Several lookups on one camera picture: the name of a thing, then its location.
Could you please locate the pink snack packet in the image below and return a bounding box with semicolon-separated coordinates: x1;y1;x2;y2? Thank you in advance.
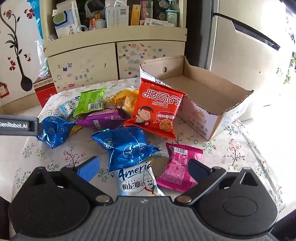
156;143;203;192

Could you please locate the blue foil snack bag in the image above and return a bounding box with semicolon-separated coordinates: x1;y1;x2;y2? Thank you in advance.
91;126;159;172
37;114;76;149

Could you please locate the white blue America snack packet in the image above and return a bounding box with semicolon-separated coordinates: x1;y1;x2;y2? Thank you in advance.
116;160;164;197

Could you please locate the purple noodle snack bag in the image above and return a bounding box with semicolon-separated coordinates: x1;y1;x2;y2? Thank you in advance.
76;108;126;130

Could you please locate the green snack packet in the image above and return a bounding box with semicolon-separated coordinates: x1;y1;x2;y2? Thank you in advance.
73;87;106;116

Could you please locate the cardboard milk box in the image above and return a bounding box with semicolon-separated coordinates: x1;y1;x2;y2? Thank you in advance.
139;56;253;141

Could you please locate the red crispy noodle snack bag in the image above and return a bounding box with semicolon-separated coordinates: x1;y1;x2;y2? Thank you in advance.
125;78;186;140

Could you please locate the orange yellow snack bag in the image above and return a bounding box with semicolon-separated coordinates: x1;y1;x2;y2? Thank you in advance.
108;89;139;114

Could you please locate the floral tablecloth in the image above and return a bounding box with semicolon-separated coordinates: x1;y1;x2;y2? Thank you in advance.
12;78;286;211

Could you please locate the red gift box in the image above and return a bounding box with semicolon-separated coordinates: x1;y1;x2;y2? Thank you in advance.
33;74;57;107

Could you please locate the cream cabinet with stickers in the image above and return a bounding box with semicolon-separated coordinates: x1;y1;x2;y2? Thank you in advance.
40;1;187;92

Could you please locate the white blue tissue box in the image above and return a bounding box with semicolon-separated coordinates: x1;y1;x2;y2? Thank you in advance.
52;0;81;38

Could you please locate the white refrigerator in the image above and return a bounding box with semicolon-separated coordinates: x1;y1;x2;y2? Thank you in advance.
206;1;290;90

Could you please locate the white paper box on shelf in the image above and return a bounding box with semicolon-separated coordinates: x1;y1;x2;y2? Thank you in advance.
105;6;129;28

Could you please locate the green bottle on shelf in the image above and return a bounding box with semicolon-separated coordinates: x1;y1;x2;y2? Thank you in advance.
166;0;179;27

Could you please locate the yellow box on shelf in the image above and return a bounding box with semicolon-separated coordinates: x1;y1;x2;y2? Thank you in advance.
130;4;141;26

